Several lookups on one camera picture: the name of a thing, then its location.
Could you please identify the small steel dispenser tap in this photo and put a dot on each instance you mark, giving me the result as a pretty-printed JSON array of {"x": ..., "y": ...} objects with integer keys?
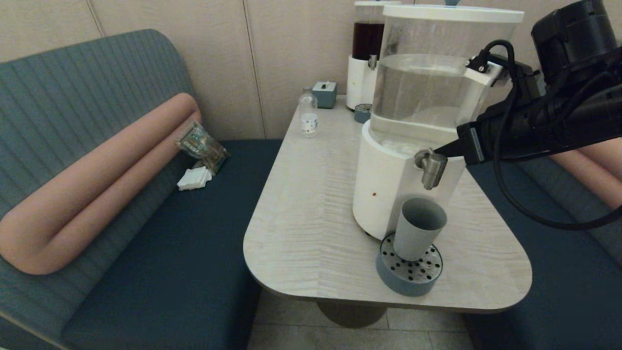
[{"x": 372, "y": 62}]

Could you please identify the grey-blue ribbed sofa backrest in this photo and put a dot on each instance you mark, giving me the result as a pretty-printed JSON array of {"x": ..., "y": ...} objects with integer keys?
[
  {"x": 73, "y": 96},
  {"x": 554, "y": 194}
]

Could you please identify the clear plastic bottle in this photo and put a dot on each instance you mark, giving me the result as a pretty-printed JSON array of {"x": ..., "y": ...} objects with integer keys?
[{"x": 308, "y": 123}]

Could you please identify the large blue perforated drip tray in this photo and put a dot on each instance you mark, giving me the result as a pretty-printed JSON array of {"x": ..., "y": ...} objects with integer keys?
[{"x": 410, "y": 281}]

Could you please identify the dark drink dispenser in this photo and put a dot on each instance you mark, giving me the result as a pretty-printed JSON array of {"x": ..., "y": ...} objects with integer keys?
[{"x": 359, "y": 81}]

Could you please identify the small white dispenser lid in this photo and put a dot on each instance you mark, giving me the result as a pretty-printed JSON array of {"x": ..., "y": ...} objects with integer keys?
[{"x": 371, "y": 4}]

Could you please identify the large steel dispenser tap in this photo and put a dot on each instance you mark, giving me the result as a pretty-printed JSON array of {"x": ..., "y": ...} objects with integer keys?
[{"x": 431, "y": 170}]

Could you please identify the green snack package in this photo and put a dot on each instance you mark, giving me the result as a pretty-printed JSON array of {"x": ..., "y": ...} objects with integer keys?
[{"x": 201, "y": 145}]

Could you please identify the grey plastic cup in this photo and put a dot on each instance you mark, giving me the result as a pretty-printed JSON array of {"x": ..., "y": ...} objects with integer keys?
[{"x": 417, "y": 233}]

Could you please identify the pink bolster cushion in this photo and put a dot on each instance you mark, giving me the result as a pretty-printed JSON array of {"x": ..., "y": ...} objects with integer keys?
[
  {"x": 602, "y": 175},
  {"x": 97, "y": 194}
]

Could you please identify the large white dispenser lid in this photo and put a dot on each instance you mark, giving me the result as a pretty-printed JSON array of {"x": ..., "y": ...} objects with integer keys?
[{"x": 447, "y": 13}]

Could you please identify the dark round table pedestal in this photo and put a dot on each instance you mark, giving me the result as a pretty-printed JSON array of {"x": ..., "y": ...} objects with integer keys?
[{"x": 352, "y": 316}]

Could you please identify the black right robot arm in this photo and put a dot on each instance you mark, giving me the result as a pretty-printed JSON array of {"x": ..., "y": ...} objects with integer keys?
[{"x": 597, "y": 116}]

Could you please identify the white napkin stack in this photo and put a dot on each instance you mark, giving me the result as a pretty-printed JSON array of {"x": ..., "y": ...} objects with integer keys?
[{"x": 194, "y": 179}]

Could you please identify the dark blue seat cushion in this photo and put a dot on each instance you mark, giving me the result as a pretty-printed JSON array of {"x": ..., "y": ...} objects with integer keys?
[
  {"x": 170, "y": 267},
  {"x": 559, "y": 282}
]

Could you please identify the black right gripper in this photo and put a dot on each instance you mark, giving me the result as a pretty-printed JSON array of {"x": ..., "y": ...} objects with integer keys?
[{"x": 534, "y": 126}]

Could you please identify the teal tissue box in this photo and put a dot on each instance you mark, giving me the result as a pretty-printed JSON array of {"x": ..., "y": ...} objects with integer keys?
[{"x": 324, "y": 95}]

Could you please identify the large clear water dispenser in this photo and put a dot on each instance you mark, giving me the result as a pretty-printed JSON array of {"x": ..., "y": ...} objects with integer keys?
[{"x": 384, "y": 194}]

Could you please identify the small blue drip tray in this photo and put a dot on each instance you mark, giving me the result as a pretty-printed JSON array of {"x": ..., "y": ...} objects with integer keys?
[{"x": 362, "y": 114}]

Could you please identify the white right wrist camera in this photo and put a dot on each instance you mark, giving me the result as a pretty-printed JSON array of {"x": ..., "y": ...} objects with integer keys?
[{"x": 493, "y": 75}]

